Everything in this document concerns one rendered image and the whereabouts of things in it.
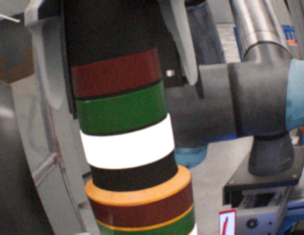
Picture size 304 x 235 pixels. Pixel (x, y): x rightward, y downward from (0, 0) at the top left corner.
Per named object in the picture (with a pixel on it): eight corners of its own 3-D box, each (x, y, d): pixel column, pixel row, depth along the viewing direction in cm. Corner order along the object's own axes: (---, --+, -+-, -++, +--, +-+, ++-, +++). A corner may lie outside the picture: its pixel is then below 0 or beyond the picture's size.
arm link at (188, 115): (237, 168, 42) (222, 52, 40) (123, 181, 45) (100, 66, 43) (240, 142, 50) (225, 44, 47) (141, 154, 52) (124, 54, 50)
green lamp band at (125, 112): (92, 140, 16) (85, 105, 16) (71, 122, 19) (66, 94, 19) (184, 115, 17) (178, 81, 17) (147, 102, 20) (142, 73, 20)
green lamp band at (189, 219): (119, 258, 16) (112, 238, 16) (89, 223, 20) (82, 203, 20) (212, 229, 18) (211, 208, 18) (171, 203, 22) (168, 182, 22)
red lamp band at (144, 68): (84, 103, 16) (80, 68, 15) (66, 91, 19) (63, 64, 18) (177, 78, 17) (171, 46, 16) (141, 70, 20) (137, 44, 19)
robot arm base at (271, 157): (256, 154, 116) (254, 119, 114) (298, 150, 109) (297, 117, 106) (240, 177, 103) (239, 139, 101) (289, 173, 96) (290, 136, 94)
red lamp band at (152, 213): (111, 236, 16) (103, 213, 16) (82, 202, 20) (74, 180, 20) (211, 206, 18) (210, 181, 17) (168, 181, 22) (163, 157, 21)
